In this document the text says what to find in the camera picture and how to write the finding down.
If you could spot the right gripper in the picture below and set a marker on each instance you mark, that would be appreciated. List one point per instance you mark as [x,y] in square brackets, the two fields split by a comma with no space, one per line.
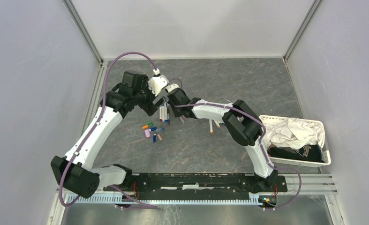
[176,113]

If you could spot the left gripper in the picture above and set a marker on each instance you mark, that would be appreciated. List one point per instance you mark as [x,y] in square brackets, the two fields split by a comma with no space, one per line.
[150,108]

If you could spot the orange capped white marker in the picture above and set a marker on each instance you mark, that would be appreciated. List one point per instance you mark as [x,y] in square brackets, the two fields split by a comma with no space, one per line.
[211,127]

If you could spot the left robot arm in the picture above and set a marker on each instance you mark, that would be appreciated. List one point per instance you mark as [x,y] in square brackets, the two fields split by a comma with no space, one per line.
[75,171]

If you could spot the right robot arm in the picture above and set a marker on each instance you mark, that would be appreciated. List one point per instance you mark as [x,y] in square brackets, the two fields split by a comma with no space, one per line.
[241,122]

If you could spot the blue capped white marker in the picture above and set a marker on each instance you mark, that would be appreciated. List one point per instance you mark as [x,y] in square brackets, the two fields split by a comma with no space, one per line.
[167,110]

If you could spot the red capped white marker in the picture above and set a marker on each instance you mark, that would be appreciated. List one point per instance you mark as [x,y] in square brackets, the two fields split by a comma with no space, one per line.
[161,114]

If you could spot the light blue capped marker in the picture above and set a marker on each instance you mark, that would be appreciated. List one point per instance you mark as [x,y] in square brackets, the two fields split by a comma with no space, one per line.
[163,113]

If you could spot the white cloth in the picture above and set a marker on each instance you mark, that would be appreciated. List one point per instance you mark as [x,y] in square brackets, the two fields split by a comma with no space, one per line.
[292,133]

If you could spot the black cloth in basket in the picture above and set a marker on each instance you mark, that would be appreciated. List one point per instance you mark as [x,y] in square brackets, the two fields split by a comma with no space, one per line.
[310,153]

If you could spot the white plastic basket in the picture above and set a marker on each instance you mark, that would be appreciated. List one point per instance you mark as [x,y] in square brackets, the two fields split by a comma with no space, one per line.
[325,157]

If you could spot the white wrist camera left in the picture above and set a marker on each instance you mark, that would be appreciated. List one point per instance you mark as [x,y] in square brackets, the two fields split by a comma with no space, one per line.
[157,83]

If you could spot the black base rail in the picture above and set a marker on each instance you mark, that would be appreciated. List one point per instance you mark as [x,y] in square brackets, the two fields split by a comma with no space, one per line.
[200,186]

